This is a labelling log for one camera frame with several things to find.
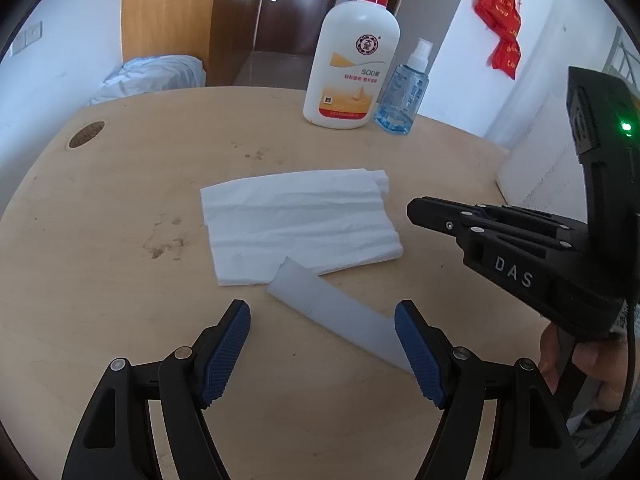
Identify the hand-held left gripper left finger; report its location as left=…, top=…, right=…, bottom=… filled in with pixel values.
left=61, top=299, right=252, bottom=480

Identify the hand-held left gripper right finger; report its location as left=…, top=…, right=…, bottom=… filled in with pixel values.
left=394, top=300, right=583, bottom=480

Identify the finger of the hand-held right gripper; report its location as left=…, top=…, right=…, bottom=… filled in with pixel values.
left=475, top=203, right=589, bottom=235
left=406, top=196, right=575, bottom=252

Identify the white foam box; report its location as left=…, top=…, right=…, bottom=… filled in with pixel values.
left=496, top=92, right=591, bottom=223

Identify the translucent white plastic strip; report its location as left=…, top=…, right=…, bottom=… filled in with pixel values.
left=266, top=256, right=416, bottom=376

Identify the white tissue paper stack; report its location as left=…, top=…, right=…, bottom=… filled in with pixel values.
left=200, top=168, right=405, bottom=287

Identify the person's right hand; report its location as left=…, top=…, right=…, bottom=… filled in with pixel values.
left=539, top=322, right=602, bottom=395

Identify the blue spray bottle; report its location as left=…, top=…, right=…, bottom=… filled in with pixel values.
left=374, top=37, right=433, bottom=137

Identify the grey metal bunk bed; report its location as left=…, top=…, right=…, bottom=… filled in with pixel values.
left=602, top=27, right=640, bottom=86

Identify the red printed bag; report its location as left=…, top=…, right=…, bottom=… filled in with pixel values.
left=474, top=0, right=523, bottom=41
left=489, top=37, right=521, bottom=81

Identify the white lotion pump bottle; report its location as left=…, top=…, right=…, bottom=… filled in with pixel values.
left=303, top=0, right=402, bottom=131

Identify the dark brown door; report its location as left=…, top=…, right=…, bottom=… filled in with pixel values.
left=252, top=0, right=351, bottom=56

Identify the white and blue bedding bundle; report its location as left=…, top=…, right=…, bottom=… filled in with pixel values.
left=87, top=55, right=207, bottom=107

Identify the wooden wardrobe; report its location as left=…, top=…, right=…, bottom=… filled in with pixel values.
left=121, top=0, right=273, bottom=88

